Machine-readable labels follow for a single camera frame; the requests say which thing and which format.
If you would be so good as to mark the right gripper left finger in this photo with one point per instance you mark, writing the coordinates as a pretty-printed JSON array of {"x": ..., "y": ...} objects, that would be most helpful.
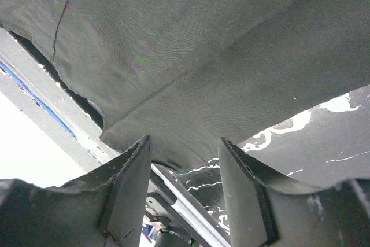
[{"x": 104, "y": 207}]

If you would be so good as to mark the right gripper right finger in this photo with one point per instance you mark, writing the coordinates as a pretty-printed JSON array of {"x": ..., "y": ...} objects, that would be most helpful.
[{"x": 267, "y": 208}]

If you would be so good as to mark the black button shirt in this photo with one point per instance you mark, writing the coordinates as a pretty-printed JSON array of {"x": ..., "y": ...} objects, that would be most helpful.
[{"x": 187, "y": 72}]

